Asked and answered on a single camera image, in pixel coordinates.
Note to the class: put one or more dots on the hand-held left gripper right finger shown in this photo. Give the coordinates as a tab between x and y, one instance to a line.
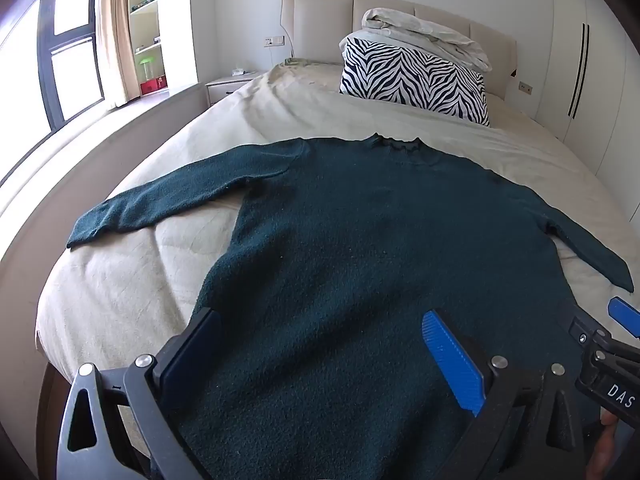
452	360

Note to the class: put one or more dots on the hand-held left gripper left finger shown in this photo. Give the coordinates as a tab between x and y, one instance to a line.
192	355

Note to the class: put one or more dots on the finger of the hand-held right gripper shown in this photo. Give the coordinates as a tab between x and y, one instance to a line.
585	331
625	316

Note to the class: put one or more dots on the dark green knit sweater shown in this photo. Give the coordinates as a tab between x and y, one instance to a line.
350	240

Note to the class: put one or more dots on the person's right hand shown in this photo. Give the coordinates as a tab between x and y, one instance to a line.
607	442

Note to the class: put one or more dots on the bed with beige sheet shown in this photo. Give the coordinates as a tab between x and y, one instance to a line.
200	125

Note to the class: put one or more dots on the window sill ledge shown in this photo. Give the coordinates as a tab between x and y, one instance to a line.
100	127

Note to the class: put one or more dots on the white wardrobe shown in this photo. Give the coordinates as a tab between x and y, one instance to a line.
560	60

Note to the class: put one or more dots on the white nightstand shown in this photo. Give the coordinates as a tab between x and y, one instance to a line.
225	85

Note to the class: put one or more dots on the red box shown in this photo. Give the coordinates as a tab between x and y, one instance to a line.
152	86

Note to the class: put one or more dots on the tissue box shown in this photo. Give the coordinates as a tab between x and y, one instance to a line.
240	70

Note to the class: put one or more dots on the green lamp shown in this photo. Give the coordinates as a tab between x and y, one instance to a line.
146	67

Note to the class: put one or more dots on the zebra print pillow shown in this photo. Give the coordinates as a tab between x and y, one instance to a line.
400	72

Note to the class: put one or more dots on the black framed window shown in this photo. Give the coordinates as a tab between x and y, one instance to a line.
70	75

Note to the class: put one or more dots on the beige curtain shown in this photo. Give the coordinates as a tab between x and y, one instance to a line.
112	35

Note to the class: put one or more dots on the folded white duvet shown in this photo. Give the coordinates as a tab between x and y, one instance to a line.
425	30

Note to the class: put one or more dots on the white built-in bookshelf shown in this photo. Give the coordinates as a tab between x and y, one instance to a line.
145	7

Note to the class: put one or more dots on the beige padded headboard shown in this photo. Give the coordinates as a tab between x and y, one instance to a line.
320	25

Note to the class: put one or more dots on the wall socket panel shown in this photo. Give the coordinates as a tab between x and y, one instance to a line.
274	40

